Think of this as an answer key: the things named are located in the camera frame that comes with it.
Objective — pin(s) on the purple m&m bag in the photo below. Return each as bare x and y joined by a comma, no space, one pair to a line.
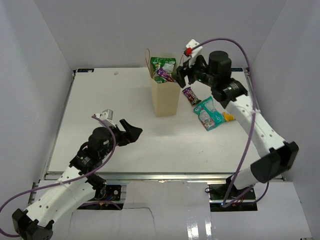
165,75

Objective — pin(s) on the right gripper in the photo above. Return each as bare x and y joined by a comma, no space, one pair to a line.
182,73

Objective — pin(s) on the yellow snack packet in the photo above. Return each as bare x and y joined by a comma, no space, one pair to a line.
228,117

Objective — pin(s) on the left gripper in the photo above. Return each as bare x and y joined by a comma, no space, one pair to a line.
131,136

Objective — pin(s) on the right black table label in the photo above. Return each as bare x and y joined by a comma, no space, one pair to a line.
237,69

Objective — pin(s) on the purple m&m bar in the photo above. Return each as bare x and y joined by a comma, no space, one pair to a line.
192,98

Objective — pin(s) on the left black table label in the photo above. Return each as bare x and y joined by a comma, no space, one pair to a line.
85,70

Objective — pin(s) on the green white snack bag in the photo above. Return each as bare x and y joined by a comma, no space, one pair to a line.
167,63

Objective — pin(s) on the black table label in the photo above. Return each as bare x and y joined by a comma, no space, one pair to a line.
85,70
237,69

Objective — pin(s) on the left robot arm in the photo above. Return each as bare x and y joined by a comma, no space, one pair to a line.
78,183

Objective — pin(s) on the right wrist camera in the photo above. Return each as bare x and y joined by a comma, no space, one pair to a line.
192,50

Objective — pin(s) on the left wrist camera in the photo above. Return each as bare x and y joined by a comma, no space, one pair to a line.
107,115

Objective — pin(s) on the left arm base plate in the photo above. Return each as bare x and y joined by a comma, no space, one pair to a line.
105,195

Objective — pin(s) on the teal red candy bag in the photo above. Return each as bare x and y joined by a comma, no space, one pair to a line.
208,114

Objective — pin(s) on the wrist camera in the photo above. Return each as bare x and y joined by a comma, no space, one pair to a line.
192,50
107,115

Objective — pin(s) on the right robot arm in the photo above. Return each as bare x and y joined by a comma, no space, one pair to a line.
276,154

